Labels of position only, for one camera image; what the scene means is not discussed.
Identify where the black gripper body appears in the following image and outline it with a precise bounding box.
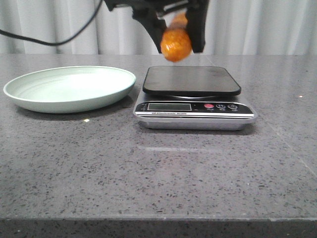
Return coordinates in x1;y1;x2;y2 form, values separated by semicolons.
105;0;209;15

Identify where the grey white curtain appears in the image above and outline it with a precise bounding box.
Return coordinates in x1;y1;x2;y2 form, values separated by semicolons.
0;0;317;55

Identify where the orange corn cob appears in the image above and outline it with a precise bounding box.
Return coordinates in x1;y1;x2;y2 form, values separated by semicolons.
160;12;192;62

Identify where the pale green round plate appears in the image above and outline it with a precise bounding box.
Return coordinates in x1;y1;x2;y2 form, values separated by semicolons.
3;66;136;114

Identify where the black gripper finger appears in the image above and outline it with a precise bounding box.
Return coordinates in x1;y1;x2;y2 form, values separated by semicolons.
186;8;207;53
132;9;166;54

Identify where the black silver kitchen scale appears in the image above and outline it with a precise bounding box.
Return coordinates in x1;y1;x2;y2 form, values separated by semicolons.
133;66;258;131

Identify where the black cable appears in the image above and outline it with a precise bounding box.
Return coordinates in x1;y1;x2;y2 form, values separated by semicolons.
0;0;104;47

